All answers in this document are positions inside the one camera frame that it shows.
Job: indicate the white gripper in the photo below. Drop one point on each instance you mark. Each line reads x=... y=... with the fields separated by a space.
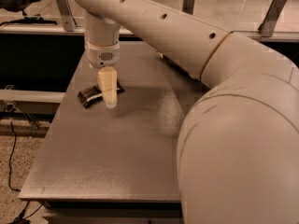
x=103 y=56

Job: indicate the dark chocolate rxbar wrapper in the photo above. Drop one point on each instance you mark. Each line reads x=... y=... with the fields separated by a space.
x=92 y=95

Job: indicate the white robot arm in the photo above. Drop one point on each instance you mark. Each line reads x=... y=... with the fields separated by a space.
x=238 y=148

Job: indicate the black office chair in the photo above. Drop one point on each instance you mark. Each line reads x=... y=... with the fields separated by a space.
x=20 y=6

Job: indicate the left metal bracket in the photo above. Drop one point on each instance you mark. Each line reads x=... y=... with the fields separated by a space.
x=68 y=21

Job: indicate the metal bracket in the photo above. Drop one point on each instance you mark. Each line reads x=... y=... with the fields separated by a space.
x=188 y=6
x=68 y=21
x=267 y=27

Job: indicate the metal rail frame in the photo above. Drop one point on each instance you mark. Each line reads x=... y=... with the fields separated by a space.
x=33 y=102

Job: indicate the middle metal bracket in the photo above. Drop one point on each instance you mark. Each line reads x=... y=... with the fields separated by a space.
x=188 y=6

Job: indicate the right metal bracket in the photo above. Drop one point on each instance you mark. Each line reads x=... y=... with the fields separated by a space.
x=267 y=27

